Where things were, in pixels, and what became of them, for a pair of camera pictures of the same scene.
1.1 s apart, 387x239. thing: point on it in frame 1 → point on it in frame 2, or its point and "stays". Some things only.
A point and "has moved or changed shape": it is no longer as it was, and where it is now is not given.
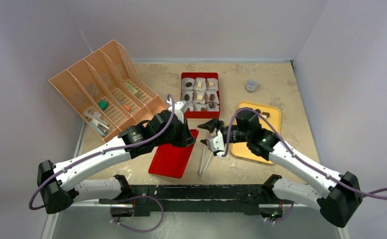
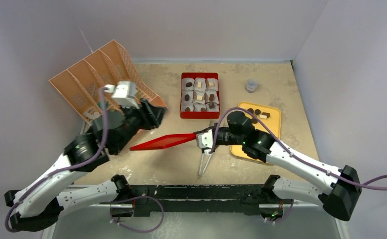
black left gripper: [186, 138] → [151, 115]
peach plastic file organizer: [106, 89] stays
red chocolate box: [201, 90] stays
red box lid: [171, 161] has moved or changed shape
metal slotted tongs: [201, 173] stays
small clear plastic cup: [251, 83] stays
